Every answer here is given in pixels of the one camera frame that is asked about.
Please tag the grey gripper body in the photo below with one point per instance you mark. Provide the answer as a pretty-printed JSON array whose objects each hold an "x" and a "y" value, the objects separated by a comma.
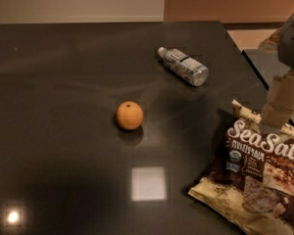
[{"x": 292, "y": 48}]

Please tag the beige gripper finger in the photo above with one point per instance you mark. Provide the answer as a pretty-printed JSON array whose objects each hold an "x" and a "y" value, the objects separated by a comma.
[{"x": 279, "y": 107}]

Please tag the orange fruit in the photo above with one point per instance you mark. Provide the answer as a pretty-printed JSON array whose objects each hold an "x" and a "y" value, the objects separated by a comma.
[{"x": 129, "y": 115}]

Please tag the sea salt chips bag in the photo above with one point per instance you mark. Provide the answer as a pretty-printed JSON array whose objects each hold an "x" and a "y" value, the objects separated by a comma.
[{"x": 250, "y": 181}]

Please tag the clear plastic water bottle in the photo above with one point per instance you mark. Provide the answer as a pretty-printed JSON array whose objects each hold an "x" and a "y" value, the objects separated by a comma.
[{"x": 184, "y": 66}]

